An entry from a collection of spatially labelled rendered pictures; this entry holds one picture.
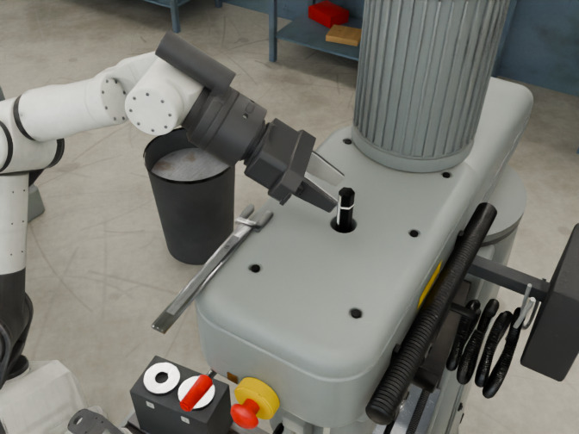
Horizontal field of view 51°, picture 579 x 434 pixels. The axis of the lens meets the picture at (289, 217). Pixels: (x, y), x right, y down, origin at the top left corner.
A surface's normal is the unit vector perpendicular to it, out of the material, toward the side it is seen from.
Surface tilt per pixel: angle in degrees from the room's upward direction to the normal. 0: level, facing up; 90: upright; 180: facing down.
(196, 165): 0
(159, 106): 88
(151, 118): 88
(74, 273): 0
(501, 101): 0
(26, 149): 93
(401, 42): 90
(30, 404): 59
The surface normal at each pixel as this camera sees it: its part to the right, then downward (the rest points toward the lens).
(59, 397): 0.84, -0.25
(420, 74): -0.29, 0.64
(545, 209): 0.01, -0.74
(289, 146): 0.51, -0.57
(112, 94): 0.94, -0.11
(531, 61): -0.51, 0.57
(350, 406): 0.34, 0.63
